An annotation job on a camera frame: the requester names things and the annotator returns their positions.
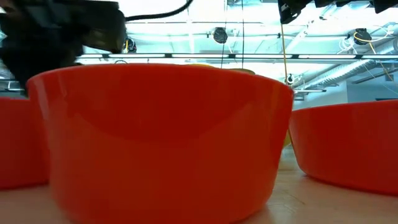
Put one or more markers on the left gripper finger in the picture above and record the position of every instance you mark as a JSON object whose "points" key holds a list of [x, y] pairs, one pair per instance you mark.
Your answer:
{"points": [[34, 59]]}

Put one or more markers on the large red plastic bowl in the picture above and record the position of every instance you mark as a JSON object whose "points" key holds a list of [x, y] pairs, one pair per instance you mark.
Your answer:
{"points": [[155, 140]]}

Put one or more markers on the small black hanging hook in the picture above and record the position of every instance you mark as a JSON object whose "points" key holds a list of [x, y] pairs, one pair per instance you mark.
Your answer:
{"points": [[289, 79]]}

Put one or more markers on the long ceiling light rail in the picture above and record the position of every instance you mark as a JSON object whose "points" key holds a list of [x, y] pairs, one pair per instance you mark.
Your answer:
{"points": [[280, 56]]}

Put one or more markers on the silver ventilation duct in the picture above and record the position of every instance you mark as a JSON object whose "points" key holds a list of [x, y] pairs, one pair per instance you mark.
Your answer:
{"points": [[342, 73]]}

